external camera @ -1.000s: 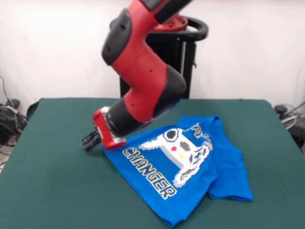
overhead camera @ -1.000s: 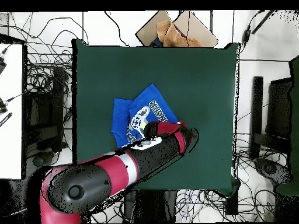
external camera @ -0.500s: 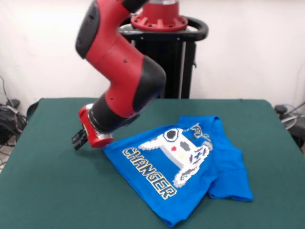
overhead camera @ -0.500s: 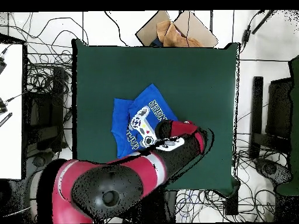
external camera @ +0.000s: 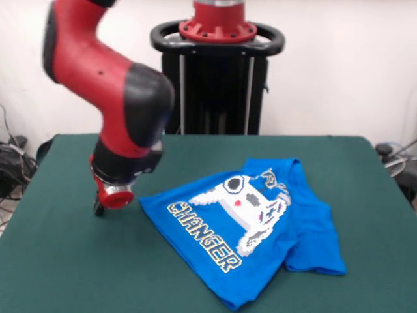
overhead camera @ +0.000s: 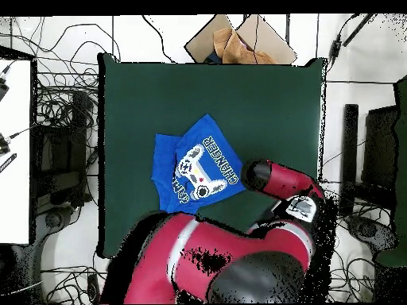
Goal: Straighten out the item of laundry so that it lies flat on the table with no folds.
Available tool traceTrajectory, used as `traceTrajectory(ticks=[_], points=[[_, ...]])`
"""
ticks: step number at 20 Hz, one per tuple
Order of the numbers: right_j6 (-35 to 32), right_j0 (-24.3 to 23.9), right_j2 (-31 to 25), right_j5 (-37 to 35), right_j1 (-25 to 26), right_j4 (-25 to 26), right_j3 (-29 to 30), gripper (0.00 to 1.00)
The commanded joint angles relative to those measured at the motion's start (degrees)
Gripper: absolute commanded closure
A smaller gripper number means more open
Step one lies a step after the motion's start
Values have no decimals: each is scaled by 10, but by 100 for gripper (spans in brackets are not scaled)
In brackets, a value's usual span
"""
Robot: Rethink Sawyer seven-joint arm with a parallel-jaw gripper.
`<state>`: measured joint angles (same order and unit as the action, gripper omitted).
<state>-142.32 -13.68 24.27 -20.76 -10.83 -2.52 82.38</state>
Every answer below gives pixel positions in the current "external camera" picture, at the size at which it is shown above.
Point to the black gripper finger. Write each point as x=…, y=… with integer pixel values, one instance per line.
x=99, y=210

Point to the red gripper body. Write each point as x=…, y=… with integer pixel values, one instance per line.
x=117, y=199

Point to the blue printed t-shirt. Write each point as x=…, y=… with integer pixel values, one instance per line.
x=244, y=228

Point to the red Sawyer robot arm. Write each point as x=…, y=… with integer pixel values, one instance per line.
x=97, y=81

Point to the dark green table cloth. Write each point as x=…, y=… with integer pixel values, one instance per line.
x=81, y=261

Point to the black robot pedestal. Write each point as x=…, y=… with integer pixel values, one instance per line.
x=215, y=91

